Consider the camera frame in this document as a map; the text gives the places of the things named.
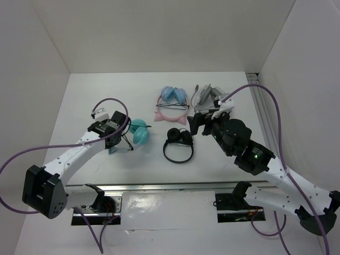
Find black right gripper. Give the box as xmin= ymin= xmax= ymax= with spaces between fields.
xmin=186 ymin=107 xmax=233 ymax=156

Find black headphone audio cable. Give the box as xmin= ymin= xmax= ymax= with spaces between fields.
xmin=119 ymin=121 xmax=152 ymax=152

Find teal cat-ear headphones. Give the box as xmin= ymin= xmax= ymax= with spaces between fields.
xmin=108 ymin=118 xmax=151 ymax=155

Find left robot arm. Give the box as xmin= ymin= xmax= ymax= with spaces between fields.
xmin=22 ymin=111 xmax=131 ymax=219

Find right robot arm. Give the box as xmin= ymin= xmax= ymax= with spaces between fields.
xmin=188 ymin=113 xmax=339 ymax=236

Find small black headphones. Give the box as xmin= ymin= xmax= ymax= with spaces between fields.
xmin=163 ymin=127 xmax=194 ymax=164

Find pink blue cat-ear headphones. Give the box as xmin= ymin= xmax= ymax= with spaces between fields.
xmin=154 ymin=86 xmax=190 ymax=125

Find grey white headset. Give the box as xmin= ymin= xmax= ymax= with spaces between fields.
xmin=190 ymin=84 xmax=229 ymax=113

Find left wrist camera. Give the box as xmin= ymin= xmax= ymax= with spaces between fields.
xmin=91 ymin=107 xmax=110 ymax=121

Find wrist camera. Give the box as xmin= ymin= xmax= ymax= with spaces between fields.
xmin=211 ymin=97 xmax=235 ymax=120
xmin=91 ymin=107 xmax=110 ymax=121

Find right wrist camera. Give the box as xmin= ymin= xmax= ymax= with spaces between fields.
xmin=211 ymin=97 xmax=235 ymax=120

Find aluminium rail front edge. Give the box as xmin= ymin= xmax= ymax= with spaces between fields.
xmin=67 ymin=180 xmax=289 ymax=192

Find aluminium rail right side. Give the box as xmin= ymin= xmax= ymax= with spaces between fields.
xmin=249 ymin=86 xmax=279 ymax=156

